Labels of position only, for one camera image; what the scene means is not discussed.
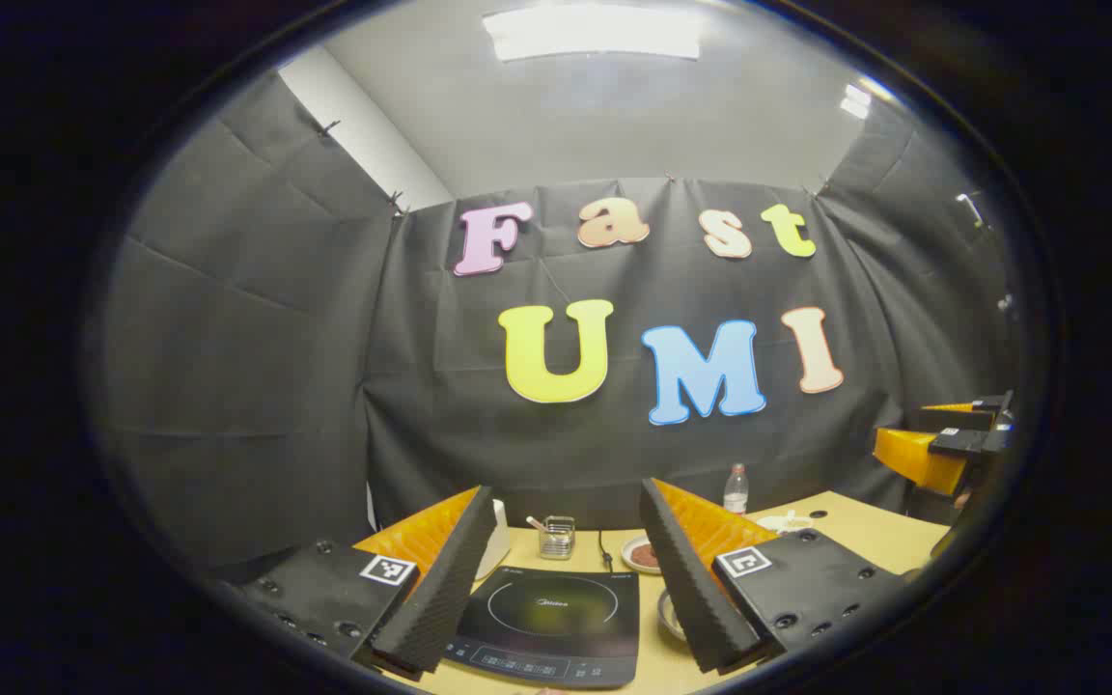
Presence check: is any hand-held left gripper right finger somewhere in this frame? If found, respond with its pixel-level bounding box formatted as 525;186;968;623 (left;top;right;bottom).
638;478;904;677

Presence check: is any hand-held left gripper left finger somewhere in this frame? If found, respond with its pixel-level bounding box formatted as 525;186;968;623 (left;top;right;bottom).
213;486;499;681

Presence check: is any stainless steel pot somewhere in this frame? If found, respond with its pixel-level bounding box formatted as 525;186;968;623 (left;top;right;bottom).
656;589;688;643

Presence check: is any black induction cooktop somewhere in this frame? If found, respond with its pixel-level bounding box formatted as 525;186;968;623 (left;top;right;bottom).
442;565;642;689

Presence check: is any white oval plate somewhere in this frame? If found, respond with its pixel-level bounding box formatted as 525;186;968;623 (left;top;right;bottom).
621;536;663;576

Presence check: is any white toaster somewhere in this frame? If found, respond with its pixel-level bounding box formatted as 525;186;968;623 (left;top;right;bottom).
474;500;511;580

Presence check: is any black backdrop cloth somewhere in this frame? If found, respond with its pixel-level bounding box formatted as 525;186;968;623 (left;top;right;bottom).
83;72;1020;580

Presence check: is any large ceiling light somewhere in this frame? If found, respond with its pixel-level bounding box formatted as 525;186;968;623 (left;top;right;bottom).
482;3;704;62

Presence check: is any wire mesh utensil holder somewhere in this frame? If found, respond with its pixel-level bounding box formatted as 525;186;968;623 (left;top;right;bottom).
539;515;576;561

